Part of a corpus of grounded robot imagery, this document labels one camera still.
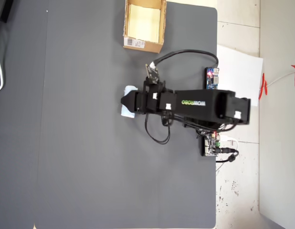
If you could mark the motor controller circuit board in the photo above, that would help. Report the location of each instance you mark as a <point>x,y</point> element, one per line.
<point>210,145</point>

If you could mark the open cardboard box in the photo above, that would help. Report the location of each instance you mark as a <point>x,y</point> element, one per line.
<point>144,23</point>

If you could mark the light blue yarn-wrapped block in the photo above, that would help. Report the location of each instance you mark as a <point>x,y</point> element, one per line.
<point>128,115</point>

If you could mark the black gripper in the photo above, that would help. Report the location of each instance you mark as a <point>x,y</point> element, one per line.
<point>152,102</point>

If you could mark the black flat object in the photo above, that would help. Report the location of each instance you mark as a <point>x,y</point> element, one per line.
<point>3,9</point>

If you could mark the bare camera circuit board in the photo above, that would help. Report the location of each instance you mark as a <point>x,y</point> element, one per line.
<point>152,74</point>

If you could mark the dark grey textured mat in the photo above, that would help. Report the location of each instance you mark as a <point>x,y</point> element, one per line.
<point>90,167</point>

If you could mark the white paper sheet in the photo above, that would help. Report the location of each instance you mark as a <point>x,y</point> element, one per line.
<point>240,71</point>

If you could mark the blue converter board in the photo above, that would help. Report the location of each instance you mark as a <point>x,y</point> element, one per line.
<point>211,80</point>

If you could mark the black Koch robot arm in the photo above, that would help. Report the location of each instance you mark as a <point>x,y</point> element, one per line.
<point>209,105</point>

